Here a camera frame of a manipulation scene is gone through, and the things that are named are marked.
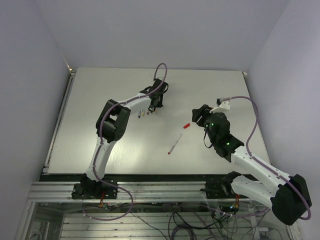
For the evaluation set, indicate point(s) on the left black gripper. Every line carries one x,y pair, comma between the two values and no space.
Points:
160,105

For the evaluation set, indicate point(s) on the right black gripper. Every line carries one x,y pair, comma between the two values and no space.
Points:
202,112

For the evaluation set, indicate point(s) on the red marker pen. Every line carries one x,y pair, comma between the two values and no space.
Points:
174,145

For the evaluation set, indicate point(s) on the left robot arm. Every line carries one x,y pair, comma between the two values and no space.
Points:
111,126

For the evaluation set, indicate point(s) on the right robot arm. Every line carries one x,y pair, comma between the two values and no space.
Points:
285,195

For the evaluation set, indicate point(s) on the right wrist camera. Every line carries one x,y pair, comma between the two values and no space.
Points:
223,106

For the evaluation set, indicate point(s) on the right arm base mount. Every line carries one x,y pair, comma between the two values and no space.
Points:
220,188

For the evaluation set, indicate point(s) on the aluminium frame rail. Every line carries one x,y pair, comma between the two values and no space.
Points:
148,192

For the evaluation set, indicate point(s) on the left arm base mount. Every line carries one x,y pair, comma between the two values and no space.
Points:
95,190

